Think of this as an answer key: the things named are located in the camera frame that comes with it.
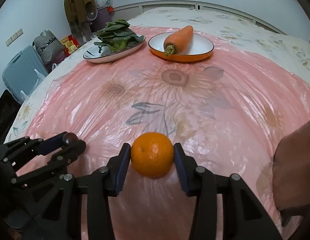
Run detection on purple bin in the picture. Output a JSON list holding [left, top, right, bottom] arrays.
[[91, 7, 112, 32]]

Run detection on dark plum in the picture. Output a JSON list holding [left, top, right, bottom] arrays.
[[62, 133, 79, 146]]

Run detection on orange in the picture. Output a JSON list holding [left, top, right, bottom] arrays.
[[131, 132, 174, 178]]

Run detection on white oval plate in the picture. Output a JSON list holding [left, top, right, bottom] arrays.
[[83, 34, 146, 63]]

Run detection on olive coat hanging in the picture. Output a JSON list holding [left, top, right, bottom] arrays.
[[64, 0, 96, 39]]

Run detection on green leafy vegetables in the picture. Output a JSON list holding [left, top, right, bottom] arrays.
[[94, 19, 141, 51]]

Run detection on grey bag with lettering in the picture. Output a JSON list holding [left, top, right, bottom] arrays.
[[33, 30, 63, 64]]

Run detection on blue suitcase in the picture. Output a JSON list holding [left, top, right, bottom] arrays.
[[2, 46, 48, 104]]

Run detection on orange rimmed plate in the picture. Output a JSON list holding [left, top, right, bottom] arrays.
[[148, 32, 214, 63]]

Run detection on carrot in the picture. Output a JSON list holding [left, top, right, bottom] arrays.
[[164, 25, 194, 56]]

